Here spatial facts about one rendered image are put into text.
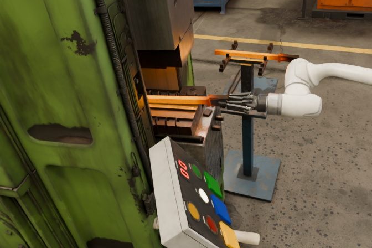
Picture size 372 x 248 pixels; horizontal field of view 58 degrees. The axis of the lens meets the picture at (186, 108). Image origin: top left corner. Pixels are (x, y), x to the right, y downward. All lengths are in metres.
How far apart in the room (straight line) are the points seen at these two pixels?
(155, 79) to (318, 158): 1.46
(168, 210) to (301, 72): 0.85
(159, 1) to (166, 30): 0.10
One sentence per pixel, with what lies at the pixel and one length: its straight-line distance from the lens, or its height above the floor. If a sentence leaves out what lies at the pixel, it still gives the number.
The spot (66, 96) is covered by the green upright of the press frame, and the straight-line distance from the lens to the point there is 1.19.
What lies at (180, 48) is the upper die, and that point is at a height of 1.34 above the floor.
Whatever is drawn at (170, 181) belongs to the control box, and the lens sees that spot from 0.93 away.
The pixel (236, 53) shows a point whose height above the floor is 0.99.
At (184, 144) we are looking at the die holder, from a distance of 1.44.
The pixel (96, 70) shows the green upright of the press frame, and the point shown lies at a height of 1.44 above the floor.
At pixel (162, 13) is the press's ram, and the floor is 1.50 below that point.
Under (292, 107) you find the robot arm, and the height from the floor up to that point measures 1.06.
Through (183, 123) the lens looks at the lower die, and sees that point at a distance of 1.44.
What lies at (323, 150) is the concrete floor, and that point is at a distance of 2.76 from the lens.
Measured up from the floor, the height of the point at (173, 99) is 1.04.
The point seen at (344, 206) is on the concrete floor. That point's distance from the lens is 2.44.
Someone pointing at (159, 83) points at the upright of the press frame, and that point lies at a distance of 1.77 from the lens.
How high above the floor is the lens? 1.88
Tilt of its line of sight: 36 degrees down
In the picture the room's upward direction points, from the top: 8 degrees counter-clockwise
